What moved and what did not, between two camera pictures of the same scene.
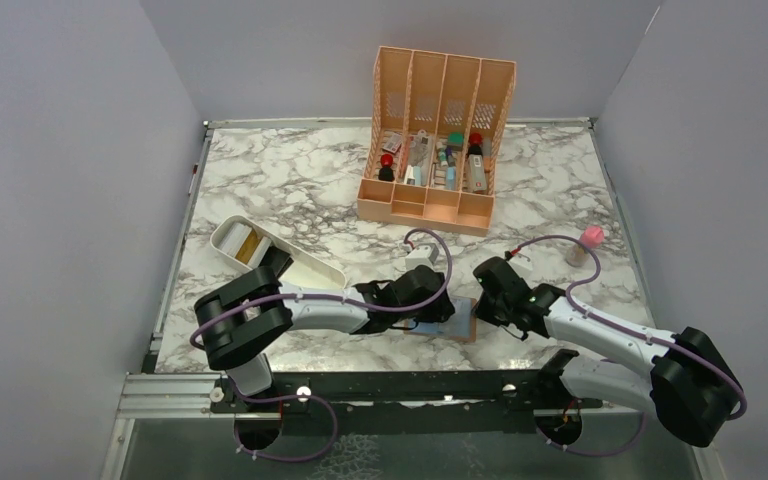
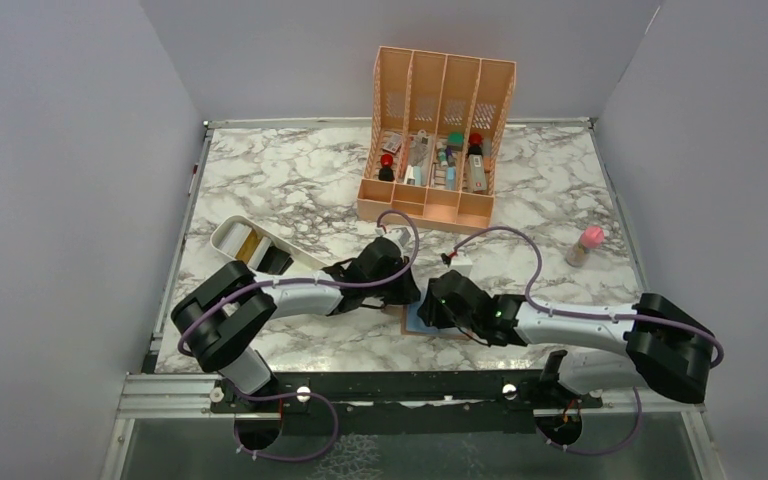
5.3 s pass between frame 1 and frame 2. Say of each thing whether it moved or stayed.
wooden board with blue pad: stayed
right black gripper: moved
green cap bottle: stayed
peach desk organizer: stayed
